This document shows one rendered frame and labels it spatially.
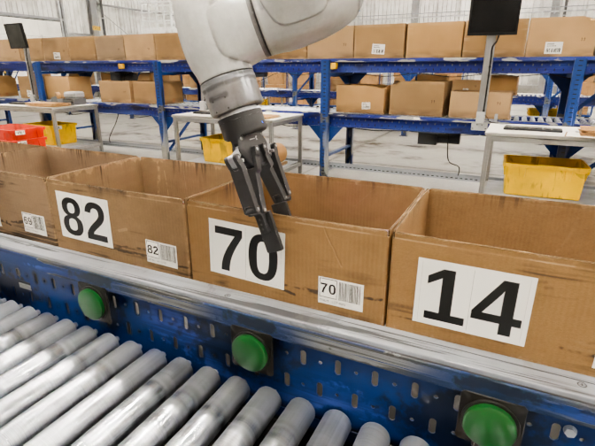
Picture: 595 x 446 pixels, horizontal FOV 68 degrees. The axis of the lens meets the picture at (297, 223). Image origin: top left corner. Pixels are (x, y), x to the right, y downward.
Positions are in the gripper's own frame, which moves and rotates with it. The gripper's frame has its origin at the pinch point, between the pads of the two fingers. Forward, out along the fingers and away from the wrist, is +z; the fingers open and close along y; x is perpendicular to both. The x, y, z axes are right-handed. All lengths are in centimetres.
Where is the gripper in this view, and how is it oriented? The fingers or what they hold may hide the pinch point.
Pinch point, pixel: (277, 228)
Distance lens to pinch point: 76.6
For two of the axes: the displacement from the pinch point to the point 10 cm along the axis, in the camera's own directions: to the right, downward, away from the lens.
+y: -4.3, 3.0, -8.5
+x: 8.5, -1.9, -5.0
